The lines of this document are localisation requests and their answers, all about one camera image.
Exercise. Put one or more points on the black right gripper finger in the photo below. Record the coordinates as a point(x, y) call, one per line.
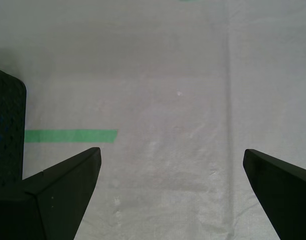
point(55, 200)
point(288, 200)

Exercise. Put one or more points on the black perforated plastic basket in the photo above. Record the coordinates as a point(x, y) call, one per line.
point(10, 125)

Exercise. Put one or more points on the long green tape strip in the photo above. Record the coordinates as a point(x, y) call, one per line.
point(70, 136)

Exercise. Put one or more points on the white woven table cover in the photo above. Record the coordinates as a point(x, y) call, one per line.
point(167, 75)

